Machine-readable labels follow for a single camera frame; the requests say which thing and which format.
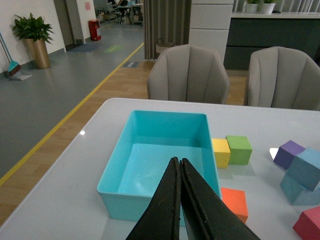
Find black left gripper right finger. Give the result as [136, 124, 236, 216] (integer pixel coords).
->
[180, 158, 259, 240]

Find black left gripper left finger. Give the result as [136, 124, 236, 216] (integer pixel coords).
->
[127, 157, 181, 240]

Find blue foam cube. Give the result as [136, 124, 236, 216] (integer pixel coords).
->
[280, 174, 320, 206]
[286, 147, 320, 192]

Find orange cube beside bin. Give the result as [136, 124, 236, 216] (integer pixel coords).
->
[221, 187, 249, 223]

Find yellow foam cube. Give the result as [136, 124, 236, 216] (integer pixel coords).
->
[211, 138, 231, 169]

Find green foam cube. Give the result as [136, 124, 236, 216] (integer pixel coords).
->
[225, 135, 253, 166]

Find teal plastic bin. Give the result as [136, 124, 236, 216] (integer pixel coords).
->
[97, 110, 221, 221]

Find red foam cube near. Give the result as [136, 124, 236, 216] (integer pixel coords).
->
[292, 206, 320, 240]

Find purple foam cube far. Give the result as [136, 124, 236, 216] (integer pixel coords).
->
[273, 140, 306, 170]

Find grey chair left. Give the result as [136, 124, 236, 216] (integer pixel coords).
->
[147, 44, 230, 104]

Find grey chair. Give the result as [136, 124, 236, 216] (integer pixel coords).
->
[243, 46, 320, 111]
[147, 44, 230, 104]

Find grey chair right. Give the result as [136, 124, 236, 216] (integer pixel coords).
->
[243, 46, 320, 111]

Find dark woven basket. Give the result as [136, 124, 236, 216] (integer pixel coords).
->
[155, 37, 179, 59]

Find dark grey counter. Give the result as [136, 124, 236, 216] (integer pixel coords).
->
[224, 13, 320, 71]

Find white drawer cabinet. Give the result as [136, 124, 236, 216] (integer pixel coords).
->
[188, 0, 234, 60]

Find grey curtain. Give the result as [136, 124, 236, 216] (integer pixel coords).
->
[143, 0, 192, 60]

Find red trash can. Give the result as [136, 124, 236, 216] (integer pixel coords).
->
[88, 19, 102, 41]

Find teal broom and dustpan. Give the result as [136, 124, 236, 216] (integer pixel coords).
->
[0, 34, 32, 81]

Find white potted plant pot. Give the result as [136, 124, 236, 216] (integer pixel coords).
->
[260, 0, 276, 14]

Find potted plant gold pot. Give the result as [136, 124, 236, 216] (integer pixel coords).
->
[12, 13, 53, 69]

